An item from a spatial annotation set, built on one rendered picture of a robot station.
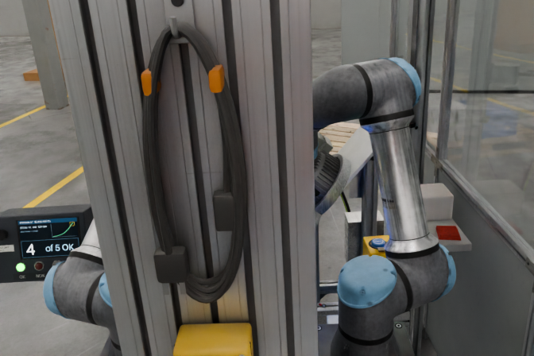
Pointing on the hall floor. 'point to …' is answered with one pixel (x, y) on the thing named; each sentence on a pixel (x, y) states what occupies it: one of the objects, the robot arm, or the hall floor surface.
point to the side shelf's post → (416, 329)
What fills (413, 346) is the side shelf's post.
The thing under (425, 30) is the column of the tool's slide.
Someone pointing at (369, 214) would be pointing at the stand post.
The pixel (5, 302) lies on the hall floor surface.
